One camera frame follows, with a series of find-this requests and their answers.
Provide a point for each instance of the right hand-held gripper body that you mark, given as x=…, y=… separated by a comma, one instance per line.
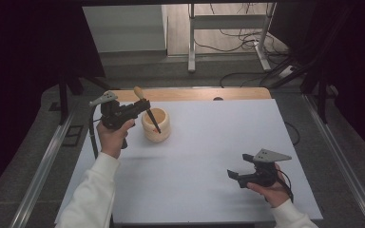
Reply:
x=267, y=156

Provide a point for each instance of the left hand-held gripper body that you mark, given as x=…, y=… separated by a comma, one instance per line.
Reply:
x=117, y=114

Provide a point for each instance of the cream wooden cup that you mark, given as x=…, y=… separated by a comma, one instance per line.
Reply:
x=164, y=126

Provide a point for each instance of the person's left hand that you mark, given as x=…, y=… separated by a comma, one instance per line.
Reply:
x=114, y=139

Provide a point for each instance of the person's right hand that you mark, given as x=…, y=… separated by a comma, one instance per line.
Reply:
x=274, y=193

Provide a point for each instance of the white table mat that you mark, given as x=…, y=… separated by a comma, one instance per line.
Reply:
x=202, y=196

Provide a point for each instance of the black floor plate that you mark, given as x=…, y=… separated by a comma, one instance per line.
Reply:
x=72, y=136

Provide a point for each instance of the black metal stand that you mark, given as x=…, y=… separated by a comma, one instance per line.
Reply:
x=321, y=95
x=64, y=95

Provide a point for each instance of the dark round table grommet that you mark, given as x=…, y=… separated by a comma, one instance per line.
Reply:
x=218, y=98

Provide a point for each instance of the white cabinet panel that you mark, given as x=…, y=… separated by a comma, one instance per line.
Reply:
x=123, y=28

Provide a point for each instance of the white power strip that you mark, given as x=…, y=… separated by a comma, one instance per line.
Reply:
x=286, y=71

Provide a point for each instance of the dark curtain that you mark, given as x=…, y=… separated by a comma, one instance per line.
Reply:
x=22, y=63
x=355, y=63

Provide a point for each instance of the white metal stand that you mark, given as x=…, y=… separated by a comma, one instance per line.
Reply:
x=228, y=22

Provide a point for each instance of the aluminium floor rail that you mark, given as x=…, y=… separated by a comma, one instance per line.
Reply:
x=339, y=152
x=41, y=177

